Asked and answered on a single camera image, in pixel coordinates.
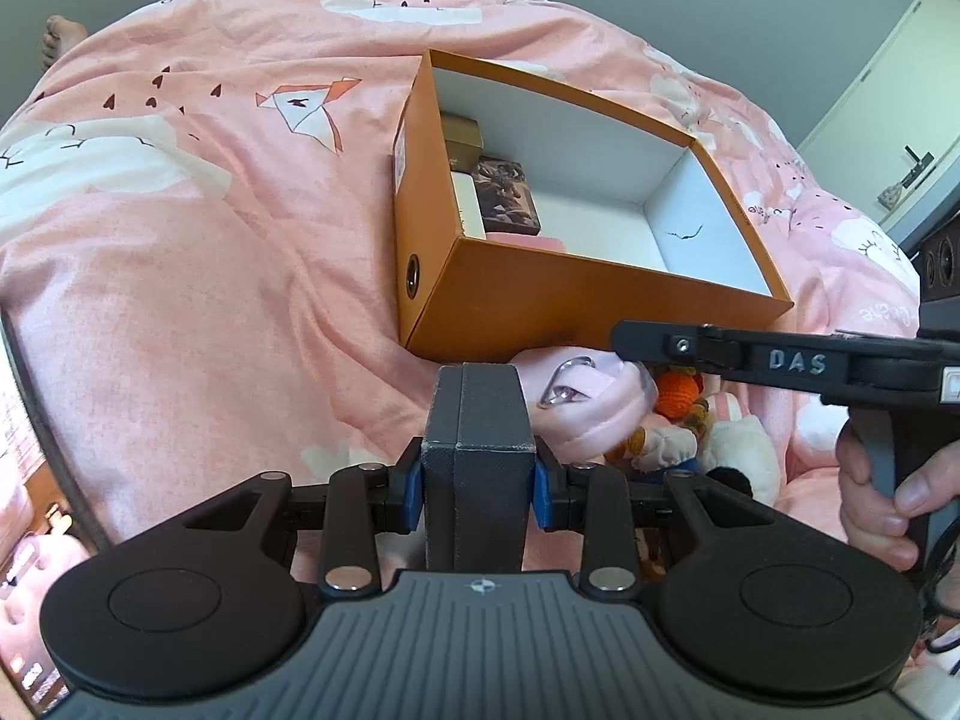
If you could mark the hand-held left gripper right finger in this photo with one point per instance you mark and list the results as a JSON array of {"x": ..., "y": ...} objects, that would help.
[{"x": 541, "y": 491}]

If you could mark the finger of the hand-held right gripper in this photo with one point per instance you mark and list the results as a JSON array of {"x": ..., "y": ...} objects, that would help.
[{"x": 652, "y": 341}]

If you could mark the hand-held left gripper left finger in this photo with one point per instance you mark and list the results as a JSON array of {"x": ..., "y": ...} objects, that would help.
[{"x": 411, "y": 491}]

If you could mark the orange crochet toy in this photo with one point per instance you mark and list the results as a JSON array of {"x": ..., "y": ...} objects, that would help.
[{"x": 675, "y": 394}]

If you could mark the black box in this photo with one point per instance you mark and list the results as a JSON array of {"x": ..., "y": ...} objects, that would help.
[{"x": 480, "y": 480}]

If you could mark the orange cardboard box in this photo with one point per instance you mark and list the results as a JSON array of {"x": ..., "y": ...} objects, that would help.
[{"x": 570, "y": 300}]

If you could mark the white plush toy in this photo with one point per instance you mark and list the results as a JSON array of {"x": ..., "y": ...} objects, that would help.
[{"x": 739, "y": 450}]

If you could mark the pink box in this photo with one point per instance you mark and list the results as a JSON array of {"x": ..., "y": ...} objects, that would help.
[{"x": 525, "y": 241}]

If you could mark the brown printed small box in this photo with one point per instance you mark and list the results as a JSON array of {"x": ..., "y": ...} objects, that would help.
[{"x": 510, "y": 195}]

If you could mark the cream cardboard box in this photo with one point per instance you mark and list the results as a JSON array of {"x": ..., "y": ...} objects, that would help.
[{"x": 466, "y": 202}]

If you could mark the gold box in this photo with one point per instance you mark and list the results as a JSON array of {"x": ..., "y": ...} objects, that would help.
[{"x": 461, "y": 136}]

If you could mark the person's right hand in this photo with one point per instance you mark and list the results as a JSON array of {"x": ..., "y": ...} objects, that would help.
[{"x": 862, "y": 495}]

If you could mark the hanging door charm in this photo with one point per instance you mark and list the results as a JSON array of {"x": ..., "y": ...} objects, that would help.
[{"x": 891, "y": 196}]

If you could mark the white door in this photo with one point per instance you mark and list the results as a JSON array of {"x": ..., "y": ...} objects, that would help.
[{"x": 885, "y": 105}]

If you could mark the pink cloud-print blanket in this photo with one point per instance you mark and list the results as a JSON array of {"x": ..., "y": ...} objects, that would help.
[{"x": 187, "y": 240}]

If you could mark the person's foot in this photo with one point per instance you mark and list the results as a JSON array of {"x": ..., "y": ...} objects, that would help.
[{"x": 64, "y": 34}]

